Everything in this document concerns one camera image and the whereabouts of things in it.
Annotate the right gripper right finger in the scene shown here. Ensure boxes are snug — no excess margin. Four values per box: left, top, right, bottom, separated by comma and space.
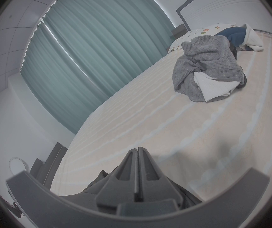
138, 147, 184, 209

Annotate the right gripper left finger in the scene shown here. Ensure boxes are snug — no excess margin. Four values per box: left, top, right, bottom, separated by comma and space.
96, 147, 138, 211

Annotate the black T-shirt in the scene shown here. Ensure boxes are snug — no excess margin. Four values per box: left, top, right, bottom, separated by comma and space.
82, 165, 203, 211

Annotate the bed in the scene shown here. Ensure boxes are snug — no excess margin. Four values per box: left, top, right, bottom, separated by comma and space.
50, 0, 272, 204

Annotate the pile of clothes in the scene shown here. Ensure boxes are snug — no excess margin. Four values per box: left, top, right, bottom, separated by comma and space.
173, 23, 265, 103

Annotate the black chest of drawers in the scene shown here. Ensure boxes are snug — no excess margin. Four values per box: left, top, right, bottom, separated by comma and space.
43, 142, 69, 189

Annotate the dark grey desk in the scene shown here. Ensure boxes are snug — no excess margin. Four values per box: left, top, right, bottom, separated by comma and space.
29, 158, 46, 178

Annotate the round white framed mirror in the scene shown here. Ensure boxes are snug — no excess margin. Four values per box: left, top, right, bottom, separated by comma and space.
9, 156, 29, 175

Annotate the blue-green curtain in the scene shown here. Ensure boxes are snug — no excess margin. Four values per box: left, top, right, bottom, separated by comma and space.
41, 0, 177, 100
20, 23, 111, 135

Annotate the white printed pillow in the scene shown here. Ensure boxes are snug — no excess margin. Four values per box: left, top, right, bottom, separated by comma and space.
168, 23, 237, 53

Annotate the grey bedside table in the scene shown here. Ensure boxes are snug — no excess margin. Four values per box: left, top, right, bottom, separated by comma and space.
170, 24, 189, 40

